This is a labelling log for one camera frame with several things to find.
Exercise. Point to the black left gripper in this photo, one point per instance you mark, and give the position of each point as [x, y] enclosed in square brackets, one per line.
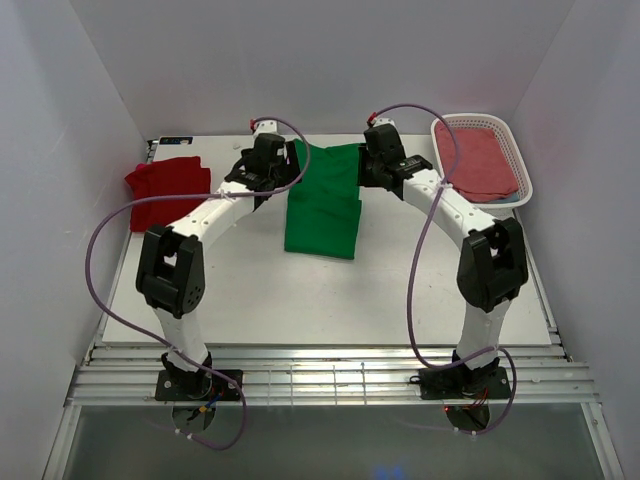
[289, 171]

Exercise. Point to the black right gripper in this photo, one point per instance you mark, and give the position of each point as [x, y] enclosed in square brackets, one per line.
[363, 180]

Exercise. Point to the green t shirt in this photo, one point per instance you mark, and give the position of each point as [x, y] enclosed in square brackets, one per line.
[324, 209]

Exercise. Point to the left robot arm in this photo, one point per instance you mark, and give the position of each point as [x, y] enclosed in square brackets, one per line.
[171, 272]

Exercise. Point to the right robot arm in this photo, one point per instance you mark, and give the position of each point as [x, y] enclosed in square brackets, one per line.
[491, 270]

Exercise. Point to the pink t shirt in basket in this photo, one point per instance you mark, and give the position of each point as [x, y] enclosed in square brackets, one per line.
[483, 174]

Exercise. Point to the folded red t shirt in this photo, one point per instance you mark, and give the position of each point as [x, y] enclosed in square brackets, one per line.
[174, 176]

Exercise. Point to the blue label sticker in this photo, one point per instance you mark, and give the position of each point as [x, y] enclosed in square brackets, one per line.
[176, 140]

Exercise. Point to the light blue t shirt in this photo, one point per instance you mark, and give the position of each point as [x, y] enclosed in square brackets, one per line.
[510, 199]

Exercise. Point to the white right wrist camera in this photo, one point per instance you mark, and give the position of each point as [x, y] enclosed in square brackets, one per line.
[376, 121]

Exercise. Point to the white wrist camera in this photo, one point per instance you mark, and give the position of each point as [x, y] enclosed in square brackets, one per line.
[264, 126]
[376, 121]

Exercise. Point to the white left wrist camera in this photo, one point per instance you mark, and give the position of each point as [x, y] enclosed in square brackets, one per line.
[264, 126]

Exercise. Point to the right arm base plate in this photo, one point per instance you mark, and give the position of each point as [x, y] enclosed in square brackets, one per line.
[453, 384]

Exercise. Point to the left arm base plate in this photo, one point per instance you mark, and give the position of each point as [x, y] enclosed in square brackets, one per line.
[208, 388]

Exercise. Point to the aluminium rail frame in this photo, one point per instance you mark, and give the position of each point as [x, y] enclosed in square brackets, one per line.
[125, 375]

